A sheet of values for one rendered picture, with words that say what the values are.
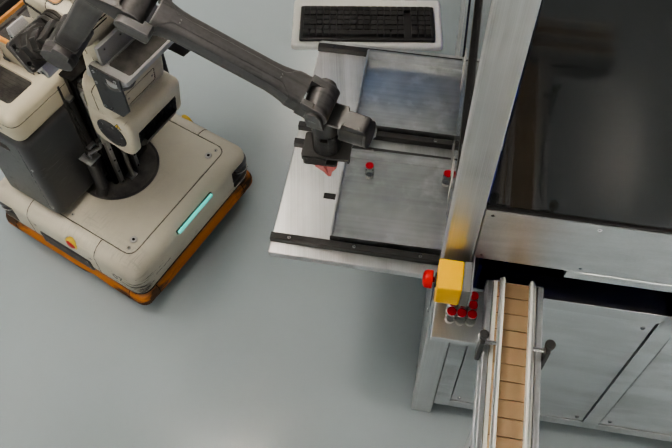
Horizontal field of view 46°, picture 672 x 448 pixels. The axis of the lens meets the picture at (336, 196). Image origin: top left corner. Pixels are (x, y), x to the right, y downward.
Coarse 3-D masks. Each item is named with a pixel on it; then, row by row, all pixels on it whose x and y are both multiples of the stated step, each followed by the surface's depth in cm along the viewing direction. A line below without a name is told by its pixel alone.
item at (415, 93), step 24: (384, 72) 218; (408, 72) 218; (432, 72) 218; (456, 72) 218; (360, 96) 212; (384, 96) 213; (408, 96) 213; (432, 96) 213; (456, 96) 213; (384, 120) 209; (408, 120) 209; (432, 120) 209; (456, 120) 209
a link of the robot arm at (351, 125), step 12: (336, 108) 156; (348, 108) 155; (312, 120) 152; (336, 120) 155; (348, 120) 154; (360, 120) 154; (372, 120) 157; (348, 132) 156; (360, 132) 154; (372, 132) 158; (360, 144) 156
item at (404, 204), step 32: (352, 160) 202; (384, 160) 201; (416, 160) 199; (448, 160) 197; (352, 192) 196; (384, 192) 196; (416, 192) 196; (448, 192) 196; (352, 224) 191; (384, 224) 191; (416, 224) 191
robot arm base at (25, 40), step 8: (40, 16) 184; (32, 24) 182; (40, 24) 181; (24, 32) 180; (32, 32) 179; (16, 40) 181; (24, 40) 180; (32, 40) 178; (8, 48) 180; (16, 48) 182; (24, 48) 180; (32, 48) 180; (40, 48) 178; (16, 56) 181; (24, 56) 182; (32, 56) 181; (40, 56) 181; (24, 64) 182; (32, 64) 183; (40, 64) 184; (32, 72) 183
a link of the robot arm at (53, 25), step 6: (48, 24) 177; (54, 24) 176; (60, 24) 174; (42, 30) 178; (48, 30) 176; (54, 30) 174; (42, 36) 175; (48, 36) 178; (54, 36) 173; (42, 42) 177; (84, 42) 176; (84, 48) 177; (78, 54) 176
